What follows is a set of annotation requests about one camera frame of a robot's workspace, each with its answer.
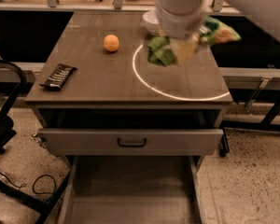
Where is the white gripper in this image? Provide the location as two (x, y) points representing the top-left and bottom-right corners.
(156, 4), (206, 65)

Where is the green rice chip bag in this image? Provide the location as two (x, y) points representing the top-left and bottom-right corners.
(147, 16), (241, 67)

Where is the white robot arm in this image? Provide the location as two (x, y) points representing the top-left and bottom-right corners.
(155, 0), (280, 64)

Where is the grey top drawer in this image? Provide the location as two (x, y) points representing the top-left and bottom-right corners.
(38, 128), (223, 156)

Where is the grey open middle drawer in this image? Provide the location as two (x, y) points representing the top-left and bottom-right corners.
(58, 156), (206, 224)

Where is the white ceramic bowl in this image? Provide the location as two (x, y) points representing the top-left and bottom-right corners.
(143, 10), (159, 35)

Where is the orange fruit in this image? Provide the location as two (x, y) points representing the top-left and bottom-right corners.
(104, 35), (119, 52)

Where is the glass railing with posts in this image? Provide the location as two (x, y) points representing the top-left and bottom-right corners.
(0, 0), (241, 16)

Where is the black snack bar wrapper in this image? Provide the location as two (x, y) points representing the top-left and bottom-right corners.
(41, 63), (77, 91)

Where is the black metal stand frame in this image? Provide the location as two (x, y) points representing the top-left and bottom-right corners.
(218, 77), (280, 159)

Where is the black drawer handle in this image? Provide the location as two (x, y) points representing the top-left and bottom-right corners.
(117, 138), (147, 148)

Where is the black floor cable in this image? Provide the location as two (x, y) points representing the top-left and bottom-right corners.
(0, 164), (63, 201)

